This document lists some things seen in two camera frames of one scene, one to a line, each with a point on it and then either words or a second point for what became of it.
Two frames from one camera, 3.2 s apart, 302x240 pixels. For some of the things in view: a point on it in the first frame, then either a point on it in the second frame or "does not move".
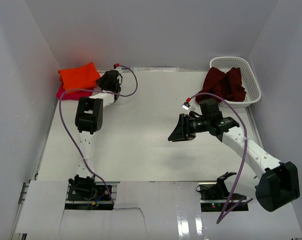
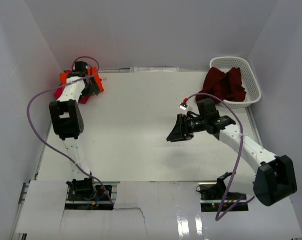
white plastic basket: (253, 94) does not move
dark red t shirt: (228, 85) does not move
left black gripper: (100, 80) to (93, 88)
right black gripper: (179, 133) does not move
